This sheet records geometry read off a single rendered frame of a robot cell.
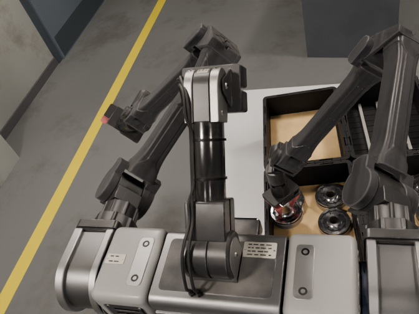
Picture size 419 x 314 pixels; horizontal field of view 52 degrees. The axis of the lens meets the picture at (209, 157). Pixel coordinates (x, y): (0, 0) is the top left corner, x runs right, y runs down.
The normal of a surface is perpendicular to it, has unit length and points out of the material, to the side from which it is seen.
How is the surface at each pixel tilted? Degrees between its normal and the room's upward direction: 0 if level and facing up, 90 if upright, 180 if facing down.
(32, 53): 90
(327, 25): 90
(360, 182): 51
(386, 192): 39
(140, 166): 64
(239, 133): 0
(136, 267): 0
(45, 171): 0
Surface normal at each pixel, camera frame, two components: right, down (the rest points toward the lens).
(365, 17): -0.35, 0.74
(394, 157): 0.33, -0.32
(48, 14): 0.95, -0.02
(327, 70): -0.25, -0.67
